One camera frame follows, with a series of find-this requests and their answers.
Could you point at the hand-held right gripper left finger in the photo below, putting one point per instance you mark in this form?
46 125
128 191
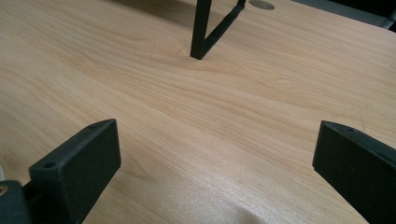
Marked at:
84 155

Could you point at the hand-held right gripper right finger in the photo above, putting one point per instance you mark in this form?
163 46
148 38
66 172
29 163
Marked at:
358 168

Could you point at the black metal shelf rack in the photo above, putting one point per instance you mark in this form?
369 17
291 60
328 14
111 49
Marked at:
199 31

